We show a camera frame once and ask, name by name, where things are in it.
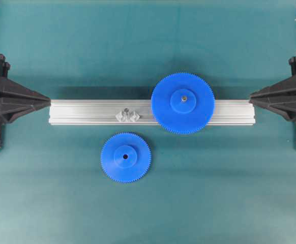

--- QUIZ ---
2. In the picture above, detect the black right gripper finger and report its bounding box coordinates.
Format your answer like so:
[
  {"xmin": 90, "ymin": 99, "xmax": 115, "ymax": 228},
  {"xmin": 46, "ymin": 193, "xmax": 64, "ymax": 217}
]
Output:
[
  {"xmin": 249, "ymin": 98, "xmax": 296, "ymax": 121},
  {"xmin": 249, "ymin": 75, "xmax": 296, "ymax": 100}
]

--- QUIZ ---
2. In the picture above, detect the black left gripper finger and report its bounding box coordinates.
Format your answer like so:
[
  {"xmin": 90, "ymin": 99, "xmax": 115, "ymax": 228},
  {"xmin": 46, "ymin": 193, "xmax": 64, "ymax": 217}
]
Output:
[
  {"xmin": 0, "ymin": 98, "xmax": 51, "ymax": 124},
  {"xmin": 0, "ymin": 76, "xmax": 50, "ymax": 101}
]

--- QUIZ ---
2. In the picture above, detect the small blue gear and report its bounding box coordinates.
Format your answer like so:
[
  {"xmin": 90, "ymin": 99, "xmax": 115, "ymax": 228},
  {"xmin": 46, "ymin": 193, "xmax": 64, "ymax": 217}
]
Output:
[{"xmin": 100, "ymin": 132, "xmax": 152, "ymax": 184}]

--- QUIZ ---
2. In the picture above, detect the large blue gear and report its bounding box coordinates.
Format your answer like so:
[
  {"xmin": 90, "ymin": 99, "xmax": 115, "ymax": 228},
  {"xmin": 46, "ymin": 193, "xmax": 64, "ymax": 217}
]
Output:
[{"xmin": 151, "ymin": 73, "xmax": 216, "ymax": 134}]

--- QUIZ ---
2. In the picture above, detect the aluminium extrusion rail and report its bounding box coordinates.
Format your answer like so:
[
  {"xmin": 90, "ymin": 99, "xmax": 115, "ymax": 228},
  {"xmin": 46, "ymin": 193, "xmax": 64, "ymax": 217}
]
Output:
[{"xmin": 48, "ymin": 100, "xmax": 256, "ymax": 126}]

